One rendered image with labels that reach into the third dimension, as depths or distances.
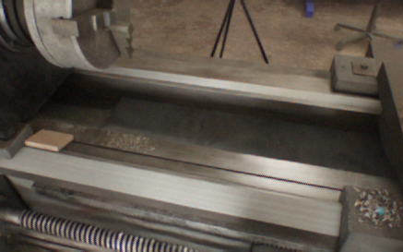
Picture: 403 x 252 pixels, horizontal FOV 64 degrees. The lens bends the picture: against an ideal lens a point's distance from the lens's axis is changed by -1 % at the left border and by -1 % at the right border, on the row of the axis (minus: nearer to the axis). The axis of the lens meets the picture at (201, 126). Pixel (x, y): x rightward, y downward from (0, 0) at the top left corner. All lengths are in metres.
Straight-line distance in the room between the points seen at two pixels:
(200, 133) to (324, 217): 0.42
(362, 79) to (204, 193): 0.52
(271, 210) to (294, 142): 0.32
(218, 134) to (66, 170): 0.41
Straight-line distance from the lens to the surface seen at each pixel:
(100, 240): 0.77
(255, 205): 0.65
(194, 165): 0.71
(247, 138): 0.92
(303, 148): 0.93
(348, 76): 0.94
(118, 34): 0.76
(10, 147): 0.79
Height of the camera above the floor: 1.38
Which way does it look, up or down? 44 degrees down
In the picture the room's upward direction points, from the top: 1 degrees counter-clockwise
